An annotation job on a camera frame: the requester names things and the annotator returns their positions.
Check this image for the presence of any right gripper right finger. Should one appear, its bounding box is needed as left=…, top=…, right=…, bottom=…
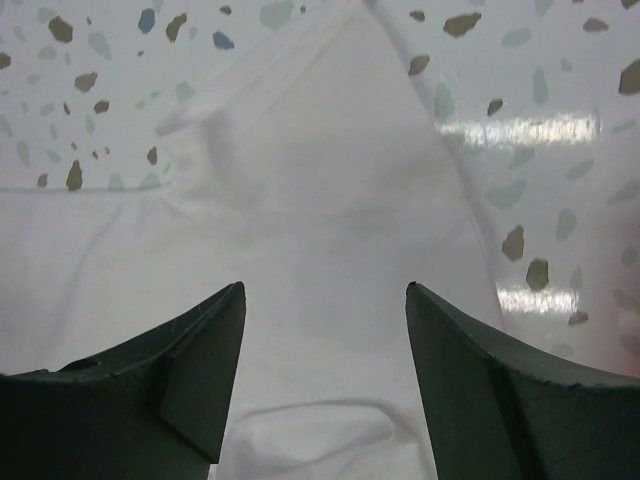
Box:
left=405, top=282, right=639, bottom=480

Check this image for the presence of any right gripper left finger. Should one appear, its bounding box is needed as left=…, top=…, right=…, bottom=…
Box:
left=1, top=282, right=246, bottom=479

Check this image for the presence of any white t shirt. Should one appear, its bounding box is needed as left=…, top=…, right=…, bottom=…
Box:
left=1, top=1, right=497, bottom=479

